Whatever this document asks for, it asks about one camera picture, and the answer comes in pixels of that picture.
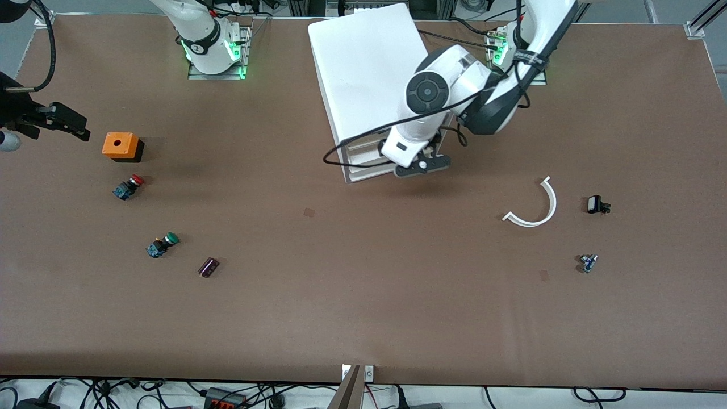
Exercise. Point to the grey angled post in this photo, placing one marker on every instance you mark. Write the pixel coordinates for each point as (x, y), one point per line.
(347, 389)

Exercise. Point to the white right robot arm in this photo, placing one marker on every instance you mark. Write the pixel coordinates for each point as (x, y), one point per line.
(201, 34)

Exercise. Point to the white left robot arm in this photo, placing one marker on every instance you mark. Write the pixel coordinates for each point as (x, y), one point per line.
(431, 91)

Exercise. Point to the black power adapter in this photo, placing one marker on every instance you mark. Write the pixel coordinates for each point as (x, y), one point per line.
(34, 404)

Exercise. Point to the white drawer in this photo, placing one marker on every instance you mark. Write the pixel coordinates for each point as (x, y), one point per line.
(363, 170)

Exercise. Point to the small blue electronic component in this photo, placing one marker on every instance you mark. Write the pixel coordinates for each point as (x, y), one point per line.
(588, 263)

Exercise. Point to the black power strip red switches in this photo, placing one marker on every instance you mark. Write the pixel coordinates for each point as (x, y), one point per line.
(224, 397)

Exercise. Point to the red push button switch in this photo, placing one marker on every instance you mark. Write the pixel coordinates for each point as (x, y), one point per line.
(128, 187)

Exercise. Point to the maroon cylindrical capacitor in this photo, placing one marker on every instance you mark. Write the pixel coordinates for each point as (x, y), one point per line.
(208, 267)

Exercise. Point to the orange box with black base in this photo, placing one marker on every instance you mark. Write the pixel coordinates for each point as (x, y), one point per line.
(119, 145)

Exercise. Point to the green push button switch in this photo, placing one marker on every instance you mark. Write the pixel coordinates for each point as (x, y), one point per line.
(162, 245)

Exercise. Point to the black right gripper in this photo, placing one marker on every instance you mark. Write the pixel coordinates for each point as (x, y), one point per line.
(12, 112)

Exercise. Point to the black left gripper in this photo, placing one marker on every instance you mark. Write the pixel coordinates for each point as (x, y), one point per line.
(435, 140)

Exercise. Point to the aluminium frame profile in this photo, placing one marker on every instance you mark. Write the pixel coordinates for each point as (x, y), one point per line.
(697, 27)
(42, 16)

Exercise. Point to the white drawer cabinet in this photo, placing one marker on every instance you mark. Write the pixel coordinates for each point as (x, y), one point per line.
(363, 68)

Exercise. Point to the small black clip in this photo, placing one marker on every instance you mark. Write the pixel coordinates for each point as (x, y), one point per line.
(595, 204)

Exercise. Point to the white curved plastic strip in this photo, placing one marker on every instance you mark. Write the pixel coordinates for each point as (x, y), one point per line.
(552, 204)

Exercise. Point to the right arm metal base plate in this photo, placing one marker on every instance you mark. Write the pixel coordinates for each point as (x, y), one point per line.
(218, 75)

